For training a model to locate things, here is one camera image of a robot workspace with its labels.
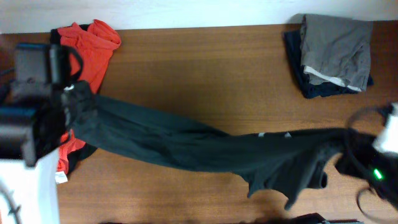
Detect black t-shirt white letters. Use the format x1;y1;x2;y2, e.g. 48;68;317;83
62;81;358;209

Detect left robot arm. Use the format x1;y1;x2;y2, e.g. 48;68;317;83
1;43;83;223

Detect black garment under pile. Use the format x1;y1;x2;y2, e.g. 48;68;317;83
50;23;103;174

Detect red t-shirt white print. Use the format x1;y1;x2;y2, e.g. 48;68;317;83
50;19;121;184

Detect grey folded garment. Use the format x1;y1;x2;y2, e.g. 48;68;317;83
300;14;373;92

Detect navy folded garment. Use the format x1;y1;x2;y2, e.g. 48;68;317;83
283;30;374;99

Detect right black camera cable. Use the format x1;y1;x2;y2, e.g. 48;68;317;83
343;105;398;224

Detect black camera cable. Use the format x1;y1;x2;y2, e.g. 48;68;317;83
0;45;85;224
343;105;398;224

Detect left black camera cable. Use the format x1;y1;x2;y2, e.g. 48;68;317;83
0;45;85;224

